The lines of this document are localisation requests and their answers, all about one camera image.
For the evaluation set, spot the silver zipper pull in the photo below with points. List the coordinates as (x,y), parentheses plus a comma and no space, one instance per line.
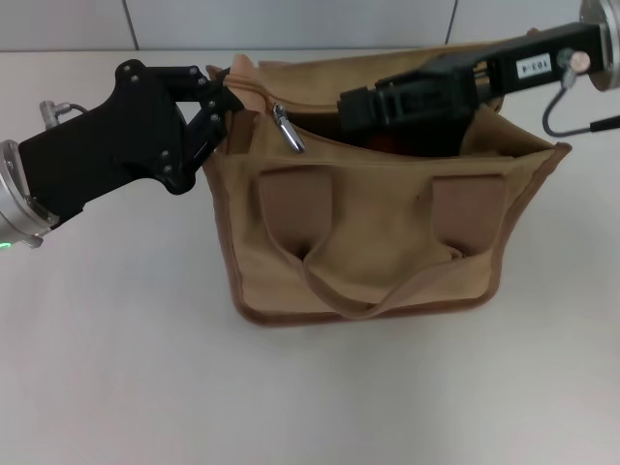
(290,133)

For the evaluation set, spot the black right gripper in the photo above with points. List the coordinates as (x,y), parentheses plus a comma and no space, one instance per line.
(513,63)

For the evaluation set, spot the round right gripper connector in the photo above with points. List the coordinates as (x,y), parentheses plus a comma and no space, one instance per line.
(576,60)

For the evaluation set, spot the khaki canvas food bag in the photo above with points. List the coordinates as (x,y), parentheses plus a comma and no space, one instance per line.
(368,218)

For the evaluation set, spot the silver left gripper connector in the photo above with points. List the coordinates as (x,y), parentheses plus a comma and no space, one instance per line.
(51,111)

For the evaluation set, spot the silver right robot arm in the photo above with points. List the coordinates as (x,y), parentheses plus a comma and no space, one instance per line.
(611,43)

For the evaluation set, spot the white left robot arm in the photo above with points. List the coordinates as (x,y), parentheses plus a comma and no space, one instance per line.
(14,203)

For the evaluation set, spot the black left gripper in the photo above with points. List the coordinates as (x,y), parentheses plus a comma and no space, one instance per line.
(106,145)

